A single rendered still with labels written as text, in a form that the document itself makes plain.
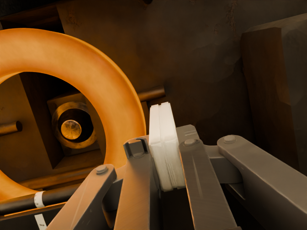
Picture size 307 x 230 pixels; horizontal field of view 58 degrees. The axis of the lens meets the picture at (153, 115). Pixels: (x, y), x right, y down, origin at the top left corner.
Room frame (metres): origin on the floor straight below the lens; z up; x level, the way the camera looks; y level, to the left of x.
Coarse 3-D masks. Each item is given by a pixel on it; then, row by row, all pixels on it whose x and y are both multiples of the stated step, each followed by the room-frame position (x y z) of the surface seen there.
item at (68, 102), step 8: (56, 96) 0.36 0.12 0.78; (64, 96) 0.33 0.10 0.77; (72, 96) 0.33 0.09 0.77; (80, 96) 0.33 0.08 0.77; (48, 104) 0.33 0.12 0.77; (56, 104) 0.33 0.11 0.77; (64, 104) 0.33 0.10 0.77; (72, 104) 0.33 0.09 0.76; (80, 104) 0.33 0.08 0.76; (56, 112) 0.33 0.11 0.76; (88, 112) 0.33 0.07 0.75; (56, 120) 0.33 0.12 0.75; (56, 128) 0.33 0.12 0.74; (56, 136) 0.33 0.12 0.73; (64, 144) 0.33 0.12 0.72; (72, 144) 0.33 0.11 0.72; (80, 144) 0.33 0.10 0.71; (88, 144) 0.33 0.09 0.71; (96, 144) 0.33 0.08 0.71; (64, 152) 0.34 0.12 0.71; (72, 152) 0.33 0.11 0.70; (80, 152) 0.33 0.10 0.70
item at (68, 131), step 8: (64, 112) 0.33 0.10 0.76; (72, 112) 0.32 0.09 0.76; (80, 112) 0.32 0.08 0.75; (64, 120) 0.31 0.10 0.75; (72, 120) 0.31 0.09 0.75; (80, 120) 0.31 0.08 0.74; (88, 120) 0.32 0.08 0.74; (64, 128) 0.31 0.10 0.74; (72, 128) 0.31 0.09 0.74; (80, 128) 0.31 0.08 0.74; (88, 128) 0.32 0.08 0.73; (64, 136) 0.31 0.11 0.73; (72, 136) 0.31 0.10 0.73; (80, 136) 0.31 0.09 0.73; (88, 136) 0.32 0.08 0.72
